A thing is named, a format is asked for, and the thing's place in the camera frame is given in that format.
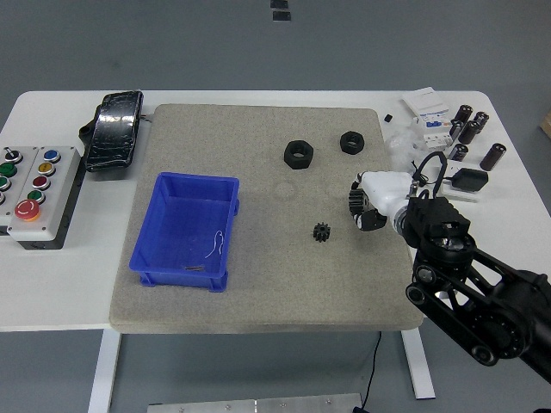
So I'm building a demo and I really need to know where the white string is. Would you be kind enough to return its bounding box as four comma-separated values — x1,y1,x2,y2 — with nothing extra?
205,231,225,259

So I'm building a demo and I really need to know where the grey box with selector switch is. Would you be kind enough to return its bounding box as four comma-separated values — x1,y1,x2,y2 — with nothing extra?
0,145,40,227

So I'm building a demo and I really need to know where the white table leg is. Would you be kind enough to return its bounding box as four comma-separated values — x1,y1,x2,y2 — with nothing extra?
88,330,123,413
399,330,436,400

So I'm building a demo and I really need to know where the blue plastic bin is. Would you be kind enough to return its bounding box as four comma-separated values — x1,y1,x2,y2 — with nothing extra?
128,171,241,293

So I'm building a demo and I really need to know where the white rail module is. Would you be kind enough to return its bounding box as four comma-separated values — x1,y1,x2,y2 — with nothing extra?
421,131,455,151

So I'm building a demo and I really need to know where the black hanging cable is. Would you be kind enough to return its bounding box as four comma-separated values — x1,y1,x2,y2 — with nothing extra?
352,330,383,413

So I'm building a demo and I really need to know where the black adapter cord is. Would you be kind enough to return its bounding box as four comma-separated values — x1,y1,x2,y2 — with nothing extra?
411,161,457,187

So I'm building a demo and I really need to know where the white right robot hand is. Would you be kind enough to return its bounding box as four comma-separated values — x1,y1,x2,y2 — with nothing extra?
347,170,417,232

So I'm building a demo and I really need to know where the grey box with emergency stop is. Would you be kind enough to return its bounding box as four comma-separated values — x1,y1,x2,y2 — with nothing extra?
6,145,83,242

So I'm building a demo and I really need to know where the small black hex nut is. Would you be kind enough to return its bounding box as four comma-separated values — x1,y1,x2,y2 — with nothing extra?
339,131,367,154

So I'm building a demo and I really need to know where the white flat plate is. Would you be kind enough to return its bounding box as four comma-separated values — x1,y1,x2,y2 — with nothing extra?
439,157,481,203

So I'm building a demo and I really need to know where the clear plastic bag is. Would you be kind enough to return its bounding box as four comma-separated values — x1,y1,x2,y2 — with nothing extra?
384,128,425,172

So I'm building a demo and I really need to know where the silver metal floor plate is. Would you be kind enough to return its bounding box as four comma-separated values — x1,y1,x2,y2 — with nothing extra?
147,393,362,413

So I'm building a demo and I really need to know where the black power adapter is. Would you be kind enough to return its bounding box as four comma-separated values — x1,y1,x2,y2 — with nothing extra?
454,168,490,190

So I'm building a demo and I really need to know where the large black hex nut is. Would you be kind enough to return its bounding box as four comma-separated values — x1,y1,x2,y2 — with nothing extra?
283,139,315,170

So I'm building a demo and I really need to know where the black wrapped pedal device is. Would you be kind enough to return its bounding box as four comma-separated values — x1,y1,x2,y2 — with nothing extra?
78,89,145,173

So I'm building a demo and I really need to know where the grey-brown table mat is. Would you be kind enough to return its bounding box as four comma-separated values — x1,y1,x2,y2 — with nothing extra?
108,102,425,335

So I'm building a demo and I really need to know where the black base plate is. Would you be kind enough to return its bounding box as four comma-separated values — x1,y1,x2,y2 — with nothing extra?
0,161,87,250

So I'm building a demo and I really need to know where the white cardboard carton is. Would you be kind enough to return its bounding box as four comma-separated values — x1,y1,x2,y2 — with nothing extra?
402,87,450,117

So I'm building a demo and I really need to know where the white and blue circuit breaker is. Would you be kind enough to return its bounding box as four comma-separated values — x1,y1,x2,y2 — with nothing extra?
412,109,451,130

